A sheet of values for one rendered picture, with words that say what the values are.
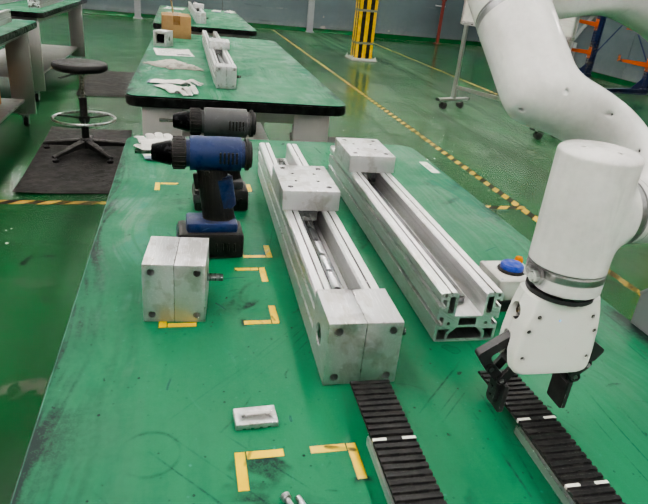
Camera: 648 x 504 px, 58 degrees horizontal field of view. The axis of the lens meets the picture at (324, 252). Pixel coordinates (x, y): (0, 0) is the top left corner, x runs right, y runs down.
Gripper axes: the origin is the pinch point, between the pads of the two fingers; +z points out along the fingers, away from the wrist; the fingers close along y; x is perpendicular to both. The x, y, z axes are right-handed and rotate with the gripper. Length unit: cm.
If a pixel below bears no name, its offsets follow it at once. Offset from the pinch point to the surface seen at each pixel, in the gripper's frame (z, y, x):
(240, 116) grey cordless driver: -17, -31, 72
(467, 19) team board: -19, 259, 609
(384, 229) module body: -2.2, -4.9, 46.7
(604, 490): 0.6, 0.9, -14.6
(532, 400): 0.6, 0.7, -0.3
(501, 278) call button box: -2.0, 9.6, 26.8
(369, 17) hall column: 9, 259, 1012
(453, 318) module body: -0.1, -2.4, 17.9
